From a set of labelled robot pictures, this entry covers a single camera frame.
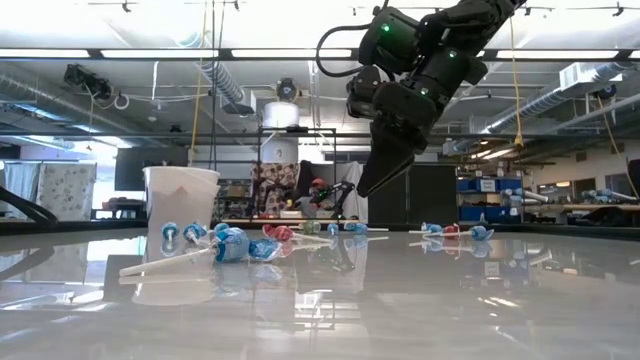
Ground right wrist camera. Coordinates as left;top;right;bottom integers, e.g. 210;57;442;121
345;64;384;120

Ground black curved bar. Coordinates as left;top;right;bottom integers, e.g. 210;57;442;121
0;184;59;224

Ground black monitor screen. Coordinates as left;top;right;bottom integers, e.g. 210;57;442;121
113;146;191;192

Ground black cloth drape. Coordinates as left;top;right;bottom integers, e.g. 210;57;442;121
294;159;326;201

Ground black ceiling-mounted device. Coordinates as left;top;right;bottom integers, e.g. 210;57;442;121
62;63;115;102

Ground blue ring pop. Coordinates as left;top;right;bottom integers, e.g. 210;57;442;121
343;221;390;235

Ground black ceiling reel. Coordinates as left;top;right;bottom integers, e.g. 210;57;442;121
275;77;301;103

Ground person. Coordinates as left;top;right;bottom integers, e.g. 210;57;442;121
299;177;341;219

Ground black overhead frame bar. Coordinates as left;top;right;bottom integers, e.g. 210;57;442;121
0;46;640;63

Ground white cylinder tank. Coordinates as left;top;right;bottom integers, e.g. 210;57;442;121
261;99;302;130

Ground green ring pop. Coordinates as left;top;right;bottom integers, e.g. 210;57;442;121
288;220;322;236

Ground white cloth drape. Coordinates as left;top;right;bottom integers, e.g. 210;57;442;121
327;160;372;224

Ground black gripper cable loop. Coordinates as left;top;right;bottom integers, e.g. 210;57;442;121
315;22;372;79

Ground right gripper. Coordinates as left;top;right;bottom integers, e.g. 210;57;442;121
355;48;490;199

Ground black partition panel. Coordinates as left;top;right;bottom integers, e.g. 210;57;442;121
367;163;459;226

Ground white plastic bucket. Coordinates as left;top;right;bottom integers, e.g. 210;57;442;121
142;165;221;237

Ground silver air duct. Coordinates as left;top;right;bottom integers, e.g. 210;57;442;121
487;60;626;134

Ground ribbed silver duct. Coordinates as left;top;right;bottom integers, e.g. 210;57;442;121
192;32;256;116

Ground brown polka-dot cloth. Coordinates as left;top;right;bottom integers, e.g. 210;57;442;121
249;162;301;220

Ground yellow hanging cord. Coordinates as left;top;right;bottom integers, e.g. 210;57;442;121
188;0;209;166
596;94;640;199
507;17;526;149

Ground blue storage bins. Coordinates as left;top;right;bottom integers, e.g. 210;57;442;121
457;175;524;225

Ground white floral curtain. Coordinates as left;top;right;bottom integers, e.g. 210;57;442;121
37;162;99;221

